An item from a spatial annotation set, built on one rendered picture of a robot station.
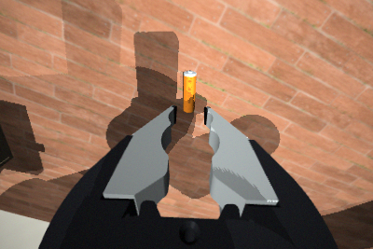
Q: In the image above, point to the wooden chest of drawers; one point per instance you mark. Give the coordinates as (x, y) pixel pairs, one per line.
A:
(4, 140)

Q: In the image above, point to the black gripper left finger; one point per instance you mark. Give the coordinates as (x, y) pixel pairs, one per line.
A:
(133, 171)

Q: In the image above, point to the orange aa battery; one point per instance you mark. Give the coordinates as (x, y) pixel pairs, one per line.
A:
(189, 91)

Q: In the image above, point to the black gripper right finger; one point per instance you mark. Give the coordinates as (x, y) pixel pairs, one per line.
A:
(245, 174)

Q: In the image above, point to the tan wooden drawer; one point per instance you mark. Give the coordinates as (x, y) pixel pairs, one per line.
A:
(3, 153)

